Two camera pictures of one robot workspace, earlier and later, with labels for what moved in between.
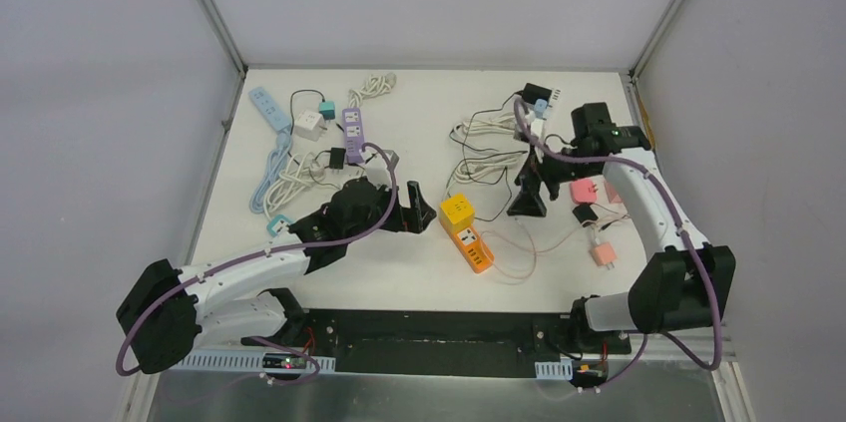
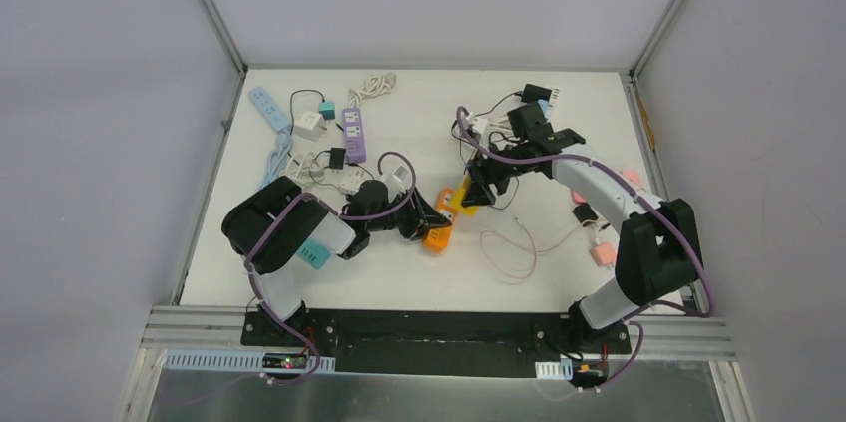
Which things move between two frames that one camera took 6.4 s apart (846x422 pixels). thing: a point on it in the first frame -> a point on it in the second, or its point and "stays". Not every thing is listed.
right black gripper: x=529 y=201 -> x=483 y=174
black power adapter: x=584 y=212 stays
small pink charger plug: x=604 y=254 stays
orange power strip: x=472 y=246 -> x=440 y=239
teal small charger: x=327 y=109 stays
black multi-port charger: x=532 y=92 stays
